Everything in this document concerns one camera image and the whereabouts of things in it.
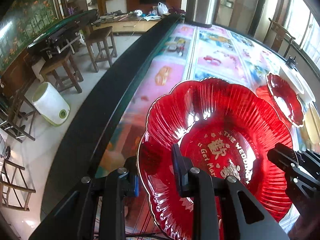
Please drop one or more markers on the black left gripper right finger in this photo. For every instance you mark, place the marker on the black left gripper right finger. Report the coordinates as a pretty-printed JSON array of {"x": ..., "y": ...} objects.
[{"x": 223, "y": 208}]

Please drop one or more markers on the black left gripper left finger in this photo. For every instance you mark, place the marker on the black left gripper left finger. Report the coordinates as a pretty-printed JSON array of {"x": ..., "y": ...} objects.
[{"x": 112, "y": 189}]

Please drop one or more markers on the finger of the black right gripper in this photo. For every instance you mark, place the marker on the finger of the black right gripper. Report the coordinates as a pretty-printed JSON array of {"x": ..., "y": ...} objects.
[
  {"x": 297, "y": 164},
  {"x": 303, "y": 191}
]

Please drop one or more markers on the small red glass plate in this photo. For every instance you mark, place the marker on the small red glass plate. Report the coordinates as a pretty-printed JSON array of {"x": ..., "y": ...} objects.
[{"x": 286, "y": 99}]

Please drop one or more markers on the large red glass plate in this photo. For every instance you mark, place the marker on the large red glass plate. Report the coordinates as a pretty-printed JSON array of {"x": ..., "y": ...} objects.
[{"x": 224, "y": 129}]

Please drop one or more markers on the cream ribbed bowl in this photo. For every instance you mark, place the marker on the cream ribbed bowl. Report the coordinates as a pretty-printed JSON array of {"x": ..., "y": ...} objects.
[{"x": 311, "y": 123}]

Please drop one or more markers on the white paper bowl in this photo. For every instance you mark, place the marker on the white paper bowl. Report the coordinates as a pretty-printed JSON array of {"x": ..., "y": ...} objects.
[{"x": 297, "y": 83}]

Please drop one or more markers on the small black table clamp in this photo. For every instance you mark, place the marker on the small black table clamp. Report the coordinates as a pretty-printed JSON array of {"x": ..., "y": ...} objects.
[{"x": 291, "y": 62}]

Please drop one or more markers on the white green bin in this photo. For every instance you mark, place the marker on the white green bin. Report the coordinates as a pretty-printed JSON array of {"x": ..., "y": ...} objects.
[{"x": 50, "y": 104}]

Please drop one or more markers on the dark wooden side chair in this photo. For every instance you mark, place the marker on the dark wooden side chair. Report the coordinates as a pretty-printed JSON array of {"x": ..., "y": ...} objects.
[{"x": 17, "y": 116}]

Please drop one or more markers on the wooden stool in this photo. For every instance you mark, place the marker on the wooden stool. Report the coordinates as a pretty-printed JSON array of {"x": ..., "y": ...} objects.
[
  {"x": 62, "y": 72},
  {"x": 104, "y": 39}
]

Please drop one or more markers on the wooden armchair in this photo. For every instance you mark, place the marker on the wooden armchair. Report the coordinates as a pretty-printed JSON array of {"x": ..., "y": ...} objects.
[{"x": 276, "y": 35}]

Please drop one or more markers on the colourful fruit tablecloth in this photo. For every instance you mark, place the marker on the colourful fruit tablecloth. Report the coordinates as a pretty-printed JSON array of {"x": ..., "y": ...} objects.
[{"x": 214, "y": 52}]

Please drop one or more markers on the white standing air conditioner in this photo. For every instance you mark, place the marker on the white standing air conditioner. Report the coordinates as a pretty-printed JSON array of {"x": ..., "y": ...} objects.
[{"x": 264, "y": 10}]

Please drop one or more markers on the green mahjong table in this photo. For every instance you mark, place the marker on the green mahjong table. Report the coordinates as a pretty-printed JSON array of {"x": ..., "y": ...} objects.
[{"x": 62, "y": 35}]

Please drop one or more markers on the steel thermos flask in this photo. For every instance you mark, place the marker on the steel thermos flask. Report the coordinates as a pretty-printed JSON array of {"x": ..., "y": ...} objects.
[{"x": 201, "y": 13}]

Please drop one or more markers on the white plastic bag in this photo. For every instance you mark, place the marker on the white plastic bag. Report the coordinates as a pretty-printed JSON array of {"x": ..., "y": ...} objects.
[{"x": 162, "y": 9}]

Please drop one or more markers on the flower landscape painting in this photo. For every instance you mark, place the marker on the flower landscape painting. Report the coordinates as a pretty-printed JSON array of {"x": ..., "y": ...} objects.
[{"x": 24, "y": 21}]

